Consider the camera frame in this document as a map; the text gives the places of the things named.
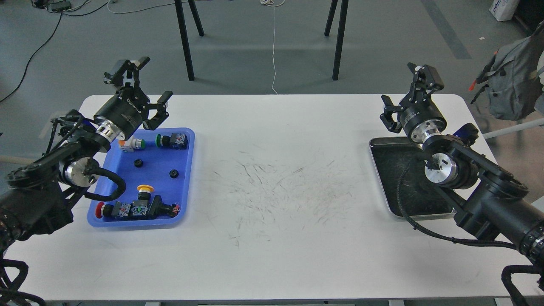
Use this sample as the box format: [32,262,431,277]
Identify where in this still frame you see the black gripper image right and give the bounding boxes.
[380,62,447,143]

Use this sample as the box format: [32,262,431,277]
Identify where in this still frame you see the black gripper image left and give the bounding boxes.
[93,57,173,140]

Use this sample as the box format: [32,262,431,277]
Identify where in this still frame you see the blue plastic tray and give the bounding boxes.
[87,127,196,228]

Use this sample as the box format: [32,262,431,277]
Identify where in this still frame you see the silver metal tray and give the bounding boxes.
[369,137,455,220]

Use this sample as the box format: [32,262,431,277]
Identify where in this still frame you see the black stand leg right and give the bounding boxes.
[324,0,349,81]

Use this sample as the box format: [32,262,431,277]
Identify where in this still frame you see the yellow mushroom push button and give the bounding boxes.
[136,184,155,201]

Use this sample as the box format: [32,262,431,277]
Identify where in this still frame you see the grey backpack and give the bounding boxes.
[469,23,544,121]

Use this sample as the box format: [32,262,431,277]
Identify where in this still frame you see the white box corner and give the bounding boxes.
[488,0,520,22]

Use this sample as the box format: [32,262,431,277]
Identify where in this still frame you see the white switch orange green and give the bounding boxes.
[117,137,146,152]

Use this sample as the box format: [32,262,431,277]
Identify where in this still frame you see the green push button switch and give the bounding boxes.
[155,133,189,150]

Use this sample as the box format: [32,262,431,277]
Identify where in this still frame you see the black switch block red connector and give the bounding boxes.
[129,194,180,220]

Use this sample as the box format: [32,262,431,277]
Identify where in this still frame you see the black cable on floor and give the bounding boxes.
[0,0,111,104]

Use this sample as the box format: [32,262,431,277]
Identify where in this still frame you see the red push button switch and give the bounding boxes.
[95,201,131,221]

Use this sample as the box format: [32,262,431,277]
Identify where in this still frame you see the white cord on floor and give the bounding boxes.
[260,0,286,95]

